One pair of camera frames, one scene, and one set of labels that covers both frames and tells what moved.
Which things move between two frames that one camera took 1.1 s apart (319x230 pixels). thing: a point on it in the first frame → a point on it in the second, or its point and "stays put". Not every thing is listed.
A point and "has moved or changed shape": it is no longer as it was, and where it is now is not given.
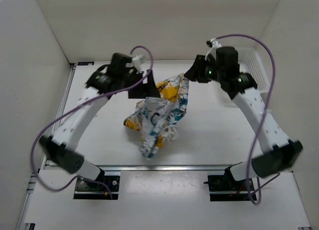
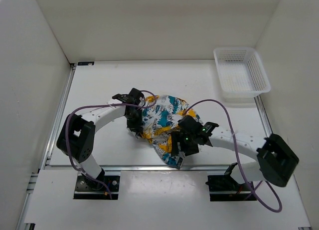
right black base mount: [225, 188] stays put
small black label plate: [85, 63] stays put
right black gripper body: [212, 73] → [189, 144]
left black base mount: [107, 187] stays put
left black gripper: [148, 90] → [137, 126]
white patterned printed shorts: [155, 118] has moved or changed shape
